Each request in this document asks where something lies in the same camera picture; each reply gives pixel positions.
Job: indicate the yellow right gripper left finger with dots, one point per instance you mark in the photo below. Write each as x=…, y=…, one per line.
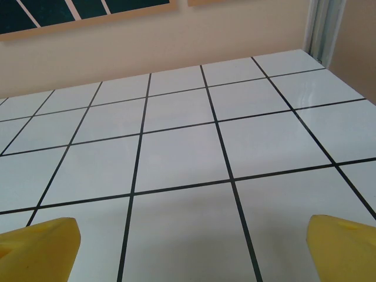
x=35, y=252

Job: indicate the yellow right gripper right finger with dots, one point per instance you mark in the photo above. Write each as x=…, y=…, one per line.
x=343, y=252

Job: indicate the aluminium corner post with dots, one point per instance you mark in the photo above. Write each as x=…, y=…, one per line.
x=320, y=29

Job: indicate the dark floral wall panel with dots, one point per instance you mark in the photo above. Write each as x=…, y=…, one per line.
x=44, y=11

